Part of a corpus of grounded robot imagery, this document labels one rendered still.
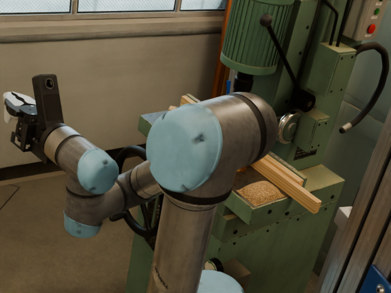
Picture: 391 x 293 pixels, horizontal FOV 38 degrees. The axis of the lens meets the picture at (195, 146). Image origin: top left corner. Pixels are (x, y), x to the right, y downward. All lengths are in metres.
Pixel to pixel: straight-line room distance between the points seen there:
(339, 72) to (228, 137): 1.05
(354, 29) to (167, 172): 1.16
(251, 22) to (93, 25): 1.42
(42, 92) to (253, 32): 0.72
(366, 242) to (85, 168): 0.50
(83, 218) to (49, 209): 1.88
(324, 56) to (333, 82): 0.08
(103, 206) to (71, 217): 0.06
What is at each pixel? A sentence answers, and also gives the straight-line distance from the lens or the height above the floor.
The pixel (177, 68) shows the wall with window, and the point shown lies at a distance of 3.34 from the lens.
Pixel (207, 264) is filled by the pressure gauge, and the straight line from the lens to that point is 1.77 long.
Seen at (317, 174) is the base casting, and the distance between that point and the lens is 2.11.
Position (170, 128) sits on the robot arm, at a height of 1.44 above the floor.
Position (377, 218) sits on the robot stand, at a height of 1.34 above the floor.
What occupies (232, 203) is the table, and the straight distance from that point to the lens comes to 1.70.
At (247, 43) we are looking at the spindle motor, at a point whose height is 1.29.
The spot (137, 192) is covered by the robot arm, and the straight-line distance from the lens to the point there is 1.17.
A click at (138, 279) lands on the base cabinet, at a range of 2.28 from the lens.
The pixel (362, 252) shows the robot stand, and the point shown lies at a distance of 0.95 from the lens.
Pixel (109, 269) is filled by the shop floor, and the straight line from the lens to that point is 2.69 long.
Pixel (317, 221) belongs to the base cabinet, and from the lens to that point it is 2.16.
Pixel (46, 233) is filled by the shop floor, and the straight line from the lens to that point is 2.86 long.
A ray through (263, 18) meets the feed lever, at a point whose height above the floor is 1.40.
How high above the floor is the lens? 1.80
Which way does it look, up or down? 29 degrees down
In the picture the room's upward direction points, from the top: 12 degrees clockwise
